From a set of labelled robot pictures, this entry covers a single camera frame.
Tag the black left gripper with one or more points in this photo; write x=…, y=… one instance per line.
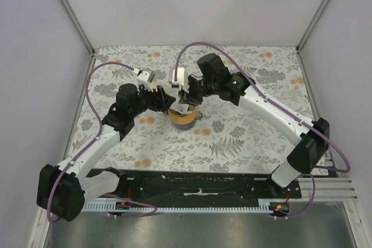
x=161, y=101

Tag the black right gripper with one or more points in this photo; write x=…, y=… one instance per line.
x=189, y=98

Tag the white paper coffee filter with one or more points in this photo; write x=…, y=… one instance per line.
x=182, y=108

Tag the round wooden dripper stand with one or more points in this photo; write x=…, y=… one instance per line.
x=182, y=119

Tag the grey glass carafe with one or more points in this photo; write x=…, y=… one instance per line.
x=188, y=126

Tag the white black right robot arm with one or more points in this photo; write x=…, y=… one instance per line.
x=306, y=135

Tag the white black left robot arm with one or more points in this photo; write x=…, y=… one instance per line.
x=64, y=189

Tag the floral tablecloth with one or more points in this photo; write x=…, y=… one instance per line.
x=226, y=139

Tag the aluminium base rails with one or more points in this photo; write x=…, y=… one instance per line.
x=322, y=189

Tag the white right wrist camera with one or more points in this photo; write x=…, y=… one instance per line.
x=178, y=78

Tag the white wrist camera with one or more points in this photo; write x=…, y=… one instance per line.
x=145, y=78
x=178, y=78

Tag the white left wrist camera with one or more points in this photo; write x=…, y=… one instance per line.
x=145, y=78

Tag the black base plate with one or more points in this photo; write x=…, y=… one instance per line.
x=143, y=184

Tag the aluminium frame post left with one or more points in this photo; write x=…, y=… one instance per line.
x=77, y=26

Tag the aluminium frame post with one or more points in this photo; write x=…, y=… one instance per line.
x=77, y=26
x=312, y=24

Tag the light blue cable duct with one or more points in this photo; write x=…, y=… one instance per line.
x=196, y=204

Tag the aluminium frame post right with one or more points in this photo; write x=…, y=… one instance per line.
x=312, y=24

